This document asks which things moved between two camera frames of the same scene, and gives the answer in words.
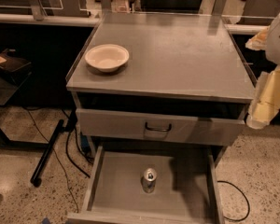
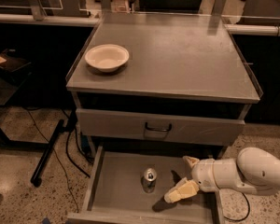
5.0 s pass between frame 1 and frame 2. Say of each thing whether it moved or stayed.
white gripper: moved
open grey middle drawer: stayed
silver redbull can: stayed
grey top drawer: stayed
